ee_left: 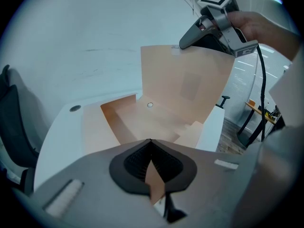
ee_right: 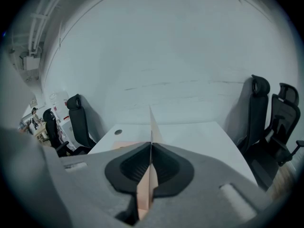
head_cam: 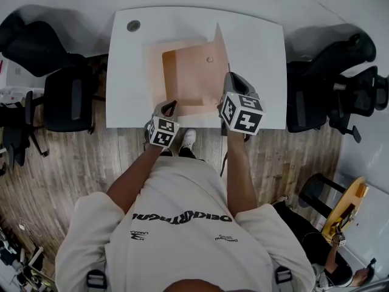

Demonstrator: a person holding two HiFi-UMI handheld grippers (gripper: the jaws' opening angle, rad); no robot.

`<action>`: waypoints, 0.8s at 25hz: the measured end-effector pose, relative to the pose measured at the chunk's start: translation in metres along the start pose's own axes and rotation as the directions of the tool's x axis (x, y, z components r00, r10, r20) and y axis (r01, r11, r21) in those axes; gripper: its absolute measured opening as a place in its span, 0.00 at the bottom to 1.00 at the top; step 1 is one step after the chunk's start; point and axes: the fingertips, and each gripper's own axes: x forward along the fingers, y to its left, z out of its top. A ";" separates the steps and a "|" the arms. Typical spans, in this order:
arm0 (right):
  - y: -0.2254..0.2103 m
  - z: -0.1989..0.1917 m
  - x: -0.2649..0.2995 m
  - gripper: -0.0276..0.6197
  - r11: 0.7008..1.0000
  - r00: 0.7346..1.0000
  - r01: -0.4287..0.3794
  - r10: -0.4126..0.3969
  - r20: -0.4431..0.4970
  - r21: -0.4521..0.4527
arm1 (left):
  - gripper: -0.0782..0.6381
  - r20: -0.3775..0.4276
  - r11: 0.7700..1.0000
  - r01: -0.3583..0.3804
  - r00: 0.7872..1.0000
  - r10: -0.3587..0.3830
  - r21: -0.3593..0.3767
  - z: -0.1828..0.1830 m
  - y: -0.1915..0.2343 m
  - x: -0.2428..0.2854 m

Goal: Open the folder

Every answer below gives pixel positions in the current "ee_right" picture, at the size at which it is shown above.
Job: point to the framed wall notice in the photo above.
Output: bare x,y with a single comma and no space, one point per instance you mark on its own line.
33,101

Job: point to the white electrical box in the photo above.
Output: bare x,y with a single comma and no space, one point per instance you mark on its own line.
31,63

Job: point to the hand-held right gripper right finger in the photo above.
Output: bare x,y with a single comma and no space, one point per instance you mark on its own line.
209,198

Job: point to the white ceiling pipes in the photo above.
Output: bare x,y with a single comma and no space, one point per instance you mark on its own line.
40,20

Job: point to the beige cardboard sheet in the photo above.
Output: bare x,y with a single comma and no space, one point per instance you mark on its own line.
147,193

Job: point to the clear water dispenser bottle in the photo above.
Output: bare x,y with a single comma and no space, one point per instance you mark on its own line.
59,103

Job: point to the light wooden desk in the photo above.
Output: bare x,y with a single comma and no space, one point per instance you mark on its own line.
41,133

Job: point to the white table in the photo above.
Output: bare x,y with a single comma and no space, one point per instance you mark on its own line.
202,141

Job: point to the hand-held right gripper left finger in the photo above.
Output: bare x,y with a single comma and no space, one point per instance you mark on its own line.
90,189

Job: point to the white water dispenser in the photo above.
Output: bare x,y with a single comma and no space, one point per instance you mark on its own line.
65,129

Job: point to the black office chair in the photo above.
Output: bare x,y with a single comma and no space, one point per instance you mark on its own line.
285,127
257,117
80,125
51,129

